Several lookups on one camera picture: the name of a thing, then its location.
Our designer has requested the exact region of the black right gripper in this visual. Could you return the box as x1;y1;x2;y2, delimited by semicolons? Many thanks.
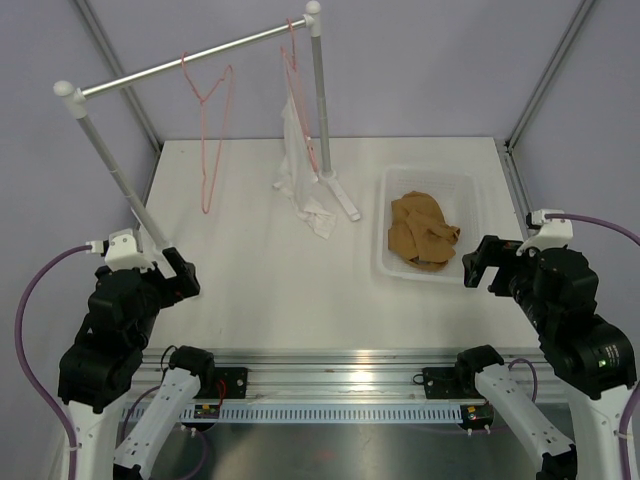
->
462;233;557;332

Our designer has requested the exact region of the brown tank top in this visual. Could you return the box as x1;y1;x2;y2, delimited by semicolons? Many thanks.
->
387;191;461;272

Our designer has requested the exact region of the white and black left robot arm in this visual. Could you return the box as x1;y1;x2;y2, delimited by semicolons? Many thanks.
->
58;248;216;479

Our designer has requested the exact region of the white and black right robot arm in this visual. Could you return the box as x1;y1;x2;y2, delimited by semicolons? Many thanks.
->
453;235;639;479

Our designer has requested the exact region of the white tank top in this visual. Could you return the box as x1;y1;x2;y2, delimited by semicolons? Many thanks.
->
273;94;336;240

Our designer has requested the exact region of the clear plastic basket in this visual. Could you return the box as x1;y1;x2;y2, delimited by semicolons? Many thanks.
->
375;165;485;285

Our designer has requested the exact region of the silver white clothes rack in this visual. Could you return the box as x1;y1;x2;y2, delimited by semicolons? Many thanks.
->
53;1;361;256

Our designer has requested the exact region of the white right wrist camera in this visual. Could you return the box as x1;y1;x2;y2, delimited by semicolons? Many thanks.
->
516;209;573;256

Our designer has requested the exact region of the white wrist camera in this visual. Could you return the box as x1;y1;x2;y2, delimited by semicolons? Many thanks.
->
85;228;154;272
516;209;573;256

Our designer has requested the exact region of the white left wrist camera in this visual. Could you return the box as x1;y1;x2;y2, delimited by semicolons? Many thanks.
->
85;228;154;272

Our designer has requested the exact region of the aluminium mounting rail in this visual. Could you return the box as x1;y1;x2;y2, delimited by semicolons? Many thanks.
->
128;348;566;405

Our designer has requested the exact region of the purple floor cable loop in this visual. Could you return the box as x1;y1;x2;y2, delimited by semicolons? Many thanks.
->
174;424;214;480

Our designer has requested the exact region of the white slotted cable duct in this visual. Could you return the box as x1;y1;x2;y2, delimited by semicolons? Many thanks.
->
177;403;462;424

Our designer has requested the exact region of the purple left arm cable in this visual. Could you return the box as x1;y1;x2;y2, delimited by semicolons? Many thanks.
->
14;244;94;480

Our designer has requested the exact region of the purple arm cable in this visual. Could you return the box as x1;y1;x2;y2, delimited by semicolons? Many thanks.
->
14;244;94;480
544;212;640;480

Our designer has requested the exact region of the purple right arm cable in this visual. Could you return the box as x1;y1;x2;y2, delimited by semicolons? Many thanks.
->
544;212;640;480

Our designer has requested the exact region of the pink wire hanger with white top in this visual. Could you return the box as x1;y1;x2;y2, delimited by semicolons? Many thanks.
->
280;18;319;174

